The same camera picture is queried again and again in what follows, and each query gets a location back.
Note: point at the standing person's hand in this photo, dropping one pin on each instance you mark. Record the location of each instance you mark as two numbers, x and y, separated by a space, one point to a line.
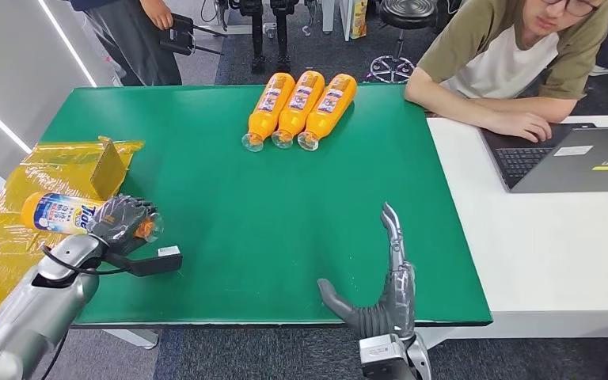
157 13

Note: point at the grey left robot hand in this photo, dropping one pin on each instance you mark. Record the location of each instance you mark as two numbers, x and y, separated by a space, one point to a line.
118 220

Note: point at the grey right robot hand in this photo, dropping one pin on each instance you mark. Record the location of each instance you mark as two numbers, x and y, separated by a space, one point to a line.
396 304

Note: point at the seated person's right hand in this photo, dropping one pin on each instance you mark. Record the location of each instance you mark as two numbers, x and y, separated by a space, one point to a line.
524 126

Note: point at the black remote controller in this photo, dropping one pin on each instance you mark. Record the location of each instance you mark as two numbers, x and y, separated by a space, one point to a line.
180 36

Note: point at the orange detergent bottle blue-white label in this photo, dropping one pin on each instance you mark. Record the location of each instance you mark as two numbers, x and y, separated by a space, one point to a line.
57 212

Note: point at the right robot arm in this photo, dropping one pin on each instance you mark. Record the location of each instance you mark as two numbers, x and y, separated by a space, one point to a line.
420 359

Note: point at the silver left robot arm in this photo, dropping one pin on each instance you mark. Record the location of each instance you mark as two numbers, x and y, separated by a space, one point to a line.
36 309

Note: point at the seated person's right forearm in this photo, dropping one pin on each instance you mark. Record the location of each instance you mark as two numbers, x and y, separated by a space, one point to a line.
440 105

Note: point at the seated person's left forearm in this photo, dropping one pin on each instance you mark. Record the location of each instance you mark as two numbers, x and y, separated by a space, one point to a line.
535 107

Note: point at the standing person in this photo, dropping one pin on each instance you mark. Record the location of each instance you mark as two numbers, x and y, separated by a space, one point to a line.
136 47

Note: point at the brown cardboard flap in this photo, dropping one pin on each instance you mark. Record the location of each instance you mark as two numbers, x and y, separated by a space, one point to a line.
107 170

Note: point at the grey laptop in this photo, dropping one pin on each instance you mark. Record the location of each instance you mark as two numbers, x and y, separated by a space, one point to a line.
571 168

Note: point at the seated person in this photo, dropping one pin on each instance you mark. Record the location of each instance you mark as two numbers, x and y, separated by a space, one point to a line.
498 52

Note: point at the white table foot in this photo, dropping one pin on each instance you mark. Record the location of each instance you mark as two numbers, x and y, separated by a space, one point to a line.
136 338

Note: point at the yellow plastic bag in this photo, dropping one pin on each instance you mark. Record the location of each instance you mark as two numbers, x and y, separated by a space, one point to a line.
0 257

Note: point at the black robot legs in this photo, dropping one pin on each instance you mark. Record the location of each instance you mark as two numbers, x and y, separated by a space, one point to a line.
282 36

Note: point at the black round stool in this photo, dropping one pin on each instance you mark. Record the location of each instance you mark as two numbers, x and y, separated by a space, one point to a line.
406 13

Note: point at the white desk leg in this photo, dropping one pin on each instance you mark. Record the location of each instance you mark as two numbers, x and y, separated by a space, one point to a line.
344 18

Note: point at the yellow carton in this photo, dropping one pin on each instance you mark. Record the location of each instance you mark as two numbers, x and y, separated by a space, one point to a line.
358 18

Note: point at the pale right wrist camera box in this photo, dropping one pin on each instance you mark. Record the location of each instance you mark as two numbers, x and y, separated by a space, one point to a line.
382 356

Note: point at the white wall light strip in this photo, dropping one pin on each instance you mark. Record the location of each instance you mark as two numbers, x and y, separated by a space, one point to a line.
68 44
0 121

